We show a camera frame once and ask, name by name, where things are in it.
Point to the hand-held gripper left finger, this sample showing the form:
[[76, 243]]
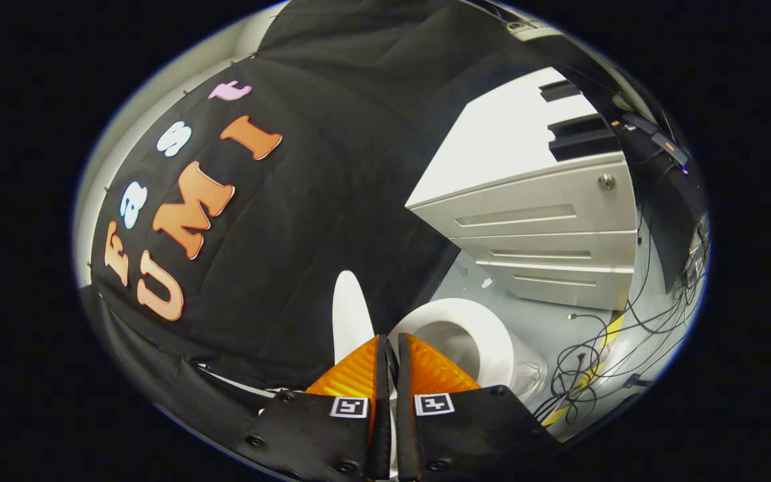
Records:
[[318, 435]]

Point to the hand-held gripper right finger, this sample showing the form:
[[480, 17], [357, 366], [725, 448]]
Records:
[[472, 435]]

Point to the white stand pole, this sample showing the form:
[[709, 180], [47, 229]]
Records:
[[238, 381]]

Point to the yellow black floor tape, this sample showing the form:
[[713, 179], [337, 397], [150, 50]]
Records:
[[589, 375]]

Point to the black backdrop cloth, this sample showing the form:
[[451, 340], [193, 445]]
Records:
[[305, 234]]

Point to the white drawer cabinet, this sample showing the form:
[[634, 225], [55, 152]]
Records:
[[526, 201]]

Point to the black block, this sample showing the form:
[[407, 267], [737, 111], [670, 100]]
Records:
[[583, 137], [559, 90]]

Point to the black power strip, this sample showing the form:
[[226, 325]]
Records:
[[656, 140]]

